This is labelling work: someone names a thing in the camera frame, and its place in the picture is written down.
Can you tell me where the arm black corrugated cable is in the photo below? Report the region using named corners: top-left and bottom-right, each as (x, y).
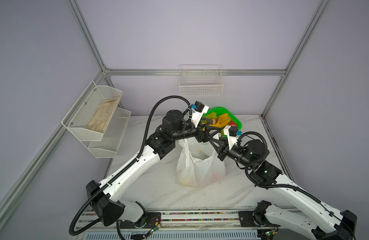
top-left (237, 130), bottom-right (356, 240)
top-left (68, 95), bottom-right (192, 237)

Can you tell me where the fake yellow banana bunch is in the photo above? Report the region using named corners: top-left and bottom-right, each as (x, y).
top-left (205, 112), bottom-right (231, 128)

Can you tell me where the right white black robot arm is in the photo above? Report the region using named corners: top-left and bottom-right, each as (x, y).
top-left (210, 137), bottom-right (357, 240)

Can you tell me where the white wire wall basket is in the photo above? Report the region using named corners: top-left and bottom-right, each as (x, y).
top-left (179, 65), bottom-right (224, 97)

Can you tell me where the white mesh shelf bin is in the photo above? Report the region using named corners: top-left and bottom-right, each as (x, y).
top-left (61, 82), bottom-right (122, 142)
top-left (87, 108), bottom-right (131, 159)

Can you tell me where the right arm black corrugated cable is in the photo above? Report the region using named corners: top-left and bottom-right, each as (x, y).
top-left (237, 130), bottom-right (356, 240)

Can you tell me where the lower white mesh shelf bin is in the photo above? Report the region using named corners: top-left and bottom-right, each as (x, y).
top-left (87, 108), bottom-right (131, 159)

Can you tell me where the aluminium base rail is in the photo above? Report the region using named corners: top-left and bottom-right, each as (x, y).
top-left (75, 205), bottom-right (317, 240)

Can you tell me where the green plastic fruit basket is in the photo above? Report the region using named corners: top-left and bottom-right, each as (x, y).
top-left (203, 107), bottom-right (242, 131)

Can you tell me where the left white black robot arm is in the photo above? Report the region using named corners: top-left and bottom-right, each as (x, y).
top-left (86, 110), bottom-right (231, 227)

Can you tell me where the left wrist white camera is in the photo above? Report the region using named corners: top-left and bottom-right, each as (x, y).
top-left (190, 101), bottom-right (209, 128)

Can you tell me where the wrist white camera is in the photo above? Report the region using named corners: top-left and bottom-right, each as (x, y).
top-left (190, 101), bottom-right (209, 128)
top-left (223, 125), bottom-right (242, 150)

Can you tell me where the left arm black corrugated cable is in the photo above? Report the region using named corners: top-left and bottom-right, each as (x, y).
top-left (68, 95), bottom-right (192, 237)

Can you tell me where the upper white mesh shelf bin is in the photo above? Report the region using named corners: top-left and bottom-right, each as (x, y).
top-left (61, 82), bottom-right (122, 142)

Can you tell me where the white plastic bag lemon print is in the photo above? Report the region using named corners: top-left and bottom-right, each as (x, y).
top-left (176, 138), bottom-right (226, 188)

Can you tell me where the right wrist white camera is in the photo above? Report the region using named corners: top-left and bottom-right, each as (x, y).
top-left (223, 125), bottom-right (242, 150)

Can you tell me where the beige cloth in bin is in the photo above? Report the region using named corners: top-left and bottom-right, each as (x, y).
top-left (86, 97), bottom-right (120, 134)

